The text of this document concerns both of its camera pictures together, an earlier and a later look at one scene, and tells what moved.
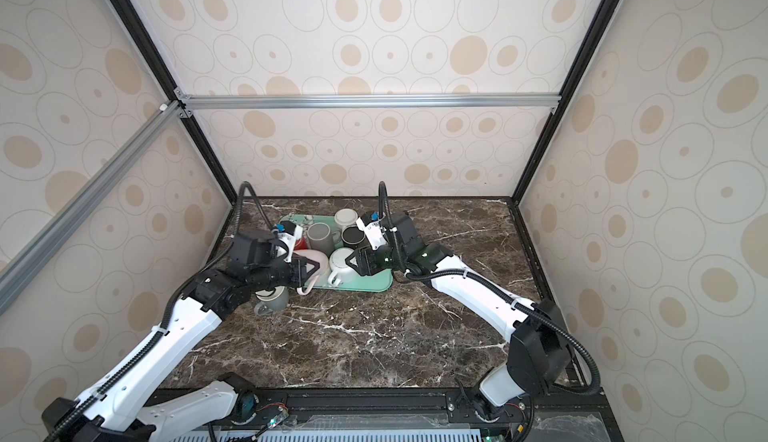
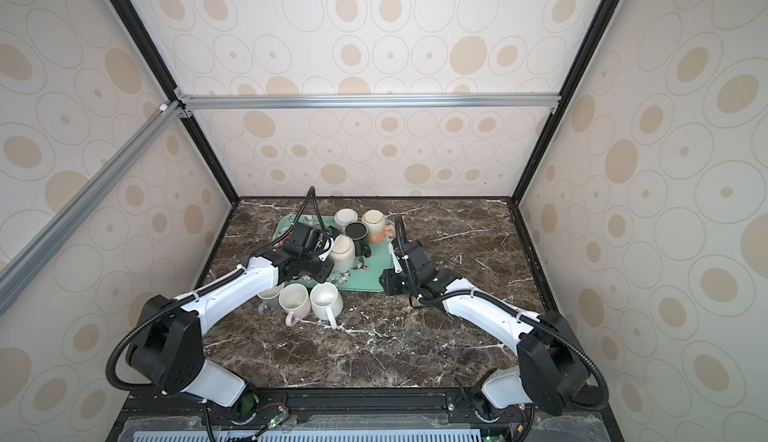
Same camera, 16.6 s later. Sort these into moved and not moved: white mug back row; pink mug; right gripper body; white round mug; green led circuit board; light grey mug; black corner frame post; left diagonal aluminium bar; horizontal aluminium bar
Moved: white round mug; pink mug; right gripper body
Not moved: light grey mug; green led circuit board; left diagonal aluminium bar; black corner frame post; horizontal aluminium bar; white mug back row
